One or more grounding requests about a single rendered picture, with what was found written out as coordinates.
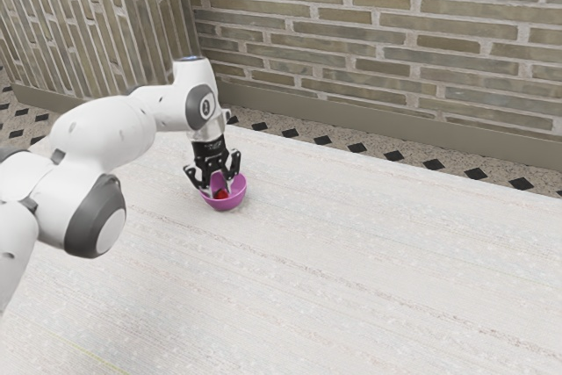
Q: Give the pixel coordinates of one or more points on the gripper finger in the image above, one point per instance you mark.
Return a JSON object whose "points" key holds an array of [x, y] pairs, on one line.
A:
{"points": [[232, 165], [197, 175]]}

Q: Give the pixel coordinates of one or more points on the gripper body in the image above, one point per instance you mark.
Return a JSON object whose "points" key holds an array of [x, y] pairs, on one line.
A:
{"points": [[210, 149]]}

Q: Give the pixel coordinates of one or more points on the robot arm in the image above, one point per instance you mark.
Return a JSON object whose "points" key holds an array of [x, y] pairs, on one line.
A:
{"points": [[105, 138]]}

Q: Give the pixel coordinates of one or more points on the small red fruit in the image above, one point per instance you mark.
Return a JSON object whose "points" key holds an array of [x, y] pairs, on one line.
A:
{"points": [[221, 193]]}

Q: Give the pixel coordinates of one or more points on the purple bowl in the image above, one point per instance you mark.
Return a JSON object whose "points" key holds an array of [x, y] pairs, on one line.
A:
{"points": [[226, 199]]}

